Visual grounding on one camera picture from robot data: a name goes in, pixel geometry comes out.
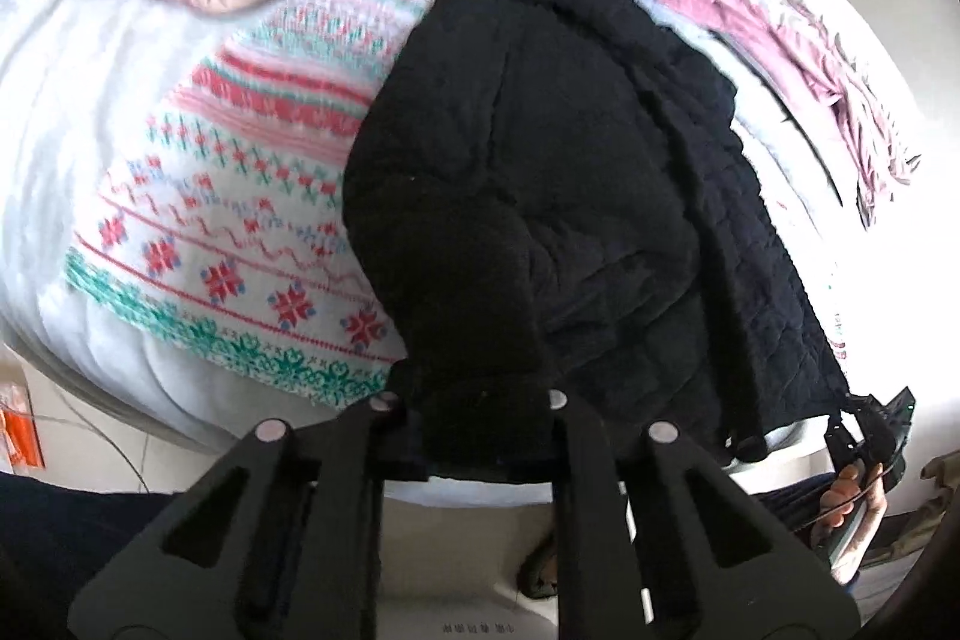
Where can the striped patterned blanket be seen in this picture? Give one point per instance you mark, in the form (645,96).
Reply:
(247,160)

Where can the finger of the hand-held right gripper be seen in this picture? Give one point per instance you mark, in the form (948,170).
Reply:
(844,434)

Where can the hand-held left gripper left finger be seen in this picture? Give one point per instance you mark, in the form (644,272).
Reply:
(390,449)

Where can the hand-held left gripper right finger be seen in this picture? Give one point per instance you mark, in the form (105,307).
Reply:
(577,460)

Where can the person's right hand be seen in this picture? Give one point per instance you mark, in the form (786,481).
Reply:
(862,520)

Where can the pink and white duvet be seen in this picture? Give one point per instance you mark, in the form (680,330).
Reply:
(750,10)

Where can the orange bag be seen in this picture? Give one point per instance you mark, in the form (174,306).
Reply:
(15,430)

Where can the white bed sheet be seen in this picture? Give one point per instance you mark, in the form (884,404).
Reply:
(75,123)

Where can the olive patterned cloth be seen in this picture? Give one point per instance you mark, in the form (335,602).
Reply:
(941,490)

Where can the black quilted coat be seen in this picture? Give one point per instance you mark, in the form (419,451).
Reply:
(525,197)

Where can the dark slipper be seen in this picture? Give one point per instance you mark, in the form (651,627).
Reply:
(538,569)

